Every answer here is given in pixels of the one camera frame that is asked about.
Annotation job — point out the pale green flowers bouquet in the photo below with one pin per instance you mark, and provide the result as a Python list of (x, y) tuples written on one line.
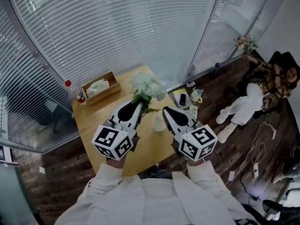
[(150, 87)]

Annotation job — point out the clear bottle with red cap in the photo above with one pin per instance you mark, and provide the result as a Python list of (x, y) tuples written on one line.
[(78, 96)]

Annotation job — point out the person's legs in jeans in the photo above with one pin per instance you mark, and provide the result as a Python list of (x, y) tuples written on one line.
[(155, 172)]

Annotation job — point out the white crumpled paper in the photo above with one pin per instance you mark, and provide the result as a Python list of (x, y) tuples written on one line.
[(191, 84)]

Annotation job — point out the wooden table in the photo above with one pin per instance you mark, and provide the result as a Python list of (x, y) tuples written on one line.
[(98, 125)]

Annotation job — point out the dark drinking bottle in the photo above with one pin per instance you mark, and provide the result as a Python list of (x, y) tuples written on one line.
[(216, 69)]

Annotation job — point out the wooden box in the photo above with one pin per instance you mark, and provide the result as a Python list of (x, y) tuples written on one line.
[(105, 95)]

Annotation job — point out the grey swivel chair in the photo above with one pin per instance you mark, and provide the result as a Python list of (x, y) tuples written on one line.
[(51, 118)]

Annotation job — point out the pale green mug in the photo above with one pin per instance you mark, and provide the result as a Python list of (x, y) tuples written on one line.
[(195, 95)]

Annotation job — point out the white floor socket plate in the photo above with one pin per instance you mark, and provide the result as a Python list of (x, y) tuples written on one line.
[(231, 175), (41, 170)]

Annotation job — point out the white plastic bag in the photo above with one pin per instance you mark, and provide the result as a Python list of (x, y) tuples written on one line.
[(97, 88)]

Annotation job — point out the black and white patterned block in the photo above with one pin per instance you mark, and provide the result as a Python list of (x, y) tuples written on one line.
[(245, 221)]

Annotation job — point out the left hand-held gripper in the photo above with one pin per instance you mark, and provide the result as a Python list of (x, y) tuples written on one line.
[(112, 140)]

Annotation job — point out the black swivel chair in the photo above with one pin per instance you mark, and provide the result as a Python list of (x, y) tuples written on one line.
[(272, 207)]

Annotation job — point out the white plug adapter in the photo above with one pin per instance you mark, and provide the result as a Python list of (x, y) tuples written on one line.
[(274, 134)]

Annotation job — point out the person's right forearm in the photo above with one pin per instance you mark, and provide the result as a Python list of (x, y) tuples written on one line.
[(206, 182)]

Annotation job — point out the pink flower bouquet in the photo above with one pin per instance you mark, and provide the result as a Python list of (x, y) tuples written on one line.
[(246, 43)]

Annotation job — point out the black phone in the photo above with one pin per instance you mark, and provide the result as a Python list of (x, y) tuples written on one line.
[(183, 99)]

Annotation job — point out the person's left forearm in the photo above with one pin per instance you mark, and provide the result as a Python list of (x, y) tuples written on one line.
[(105, 186)]

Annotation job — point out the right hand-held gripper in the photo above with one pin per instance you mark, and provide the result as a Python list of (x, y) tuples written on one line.
[(199, 142)]

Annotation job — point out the white power strip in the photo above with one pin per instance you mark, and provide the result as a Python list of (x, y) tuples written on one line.
[(255, 170)]

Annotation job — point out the yellow green notebook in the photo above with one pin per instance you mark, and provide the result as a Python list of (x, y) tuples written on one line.
[(176, 94)]

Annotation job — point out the person's torso in white shirt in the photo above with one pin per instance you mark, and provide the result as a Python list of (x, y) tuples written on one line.
[(159, 203)]

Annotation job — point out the green printed packet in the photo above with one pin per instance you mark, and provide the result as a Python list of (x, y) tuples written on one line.
[(192, 112)]

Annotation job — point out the black office chair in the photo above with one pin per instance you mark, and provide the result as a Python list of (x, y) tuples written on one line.
[(284, 57)]

